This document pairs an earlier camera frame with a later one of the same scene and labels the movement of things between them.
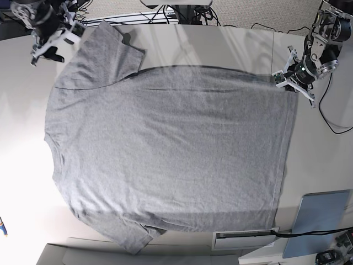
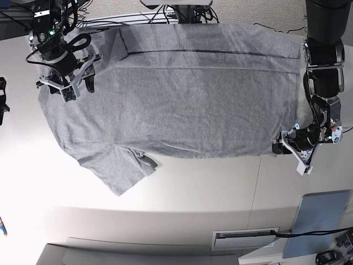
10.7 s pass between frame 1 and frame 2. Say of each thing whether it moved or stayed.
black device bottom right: stayed
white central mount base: stayed
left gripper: moved
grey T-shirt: moved
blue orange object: stayed
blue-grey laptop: stayed
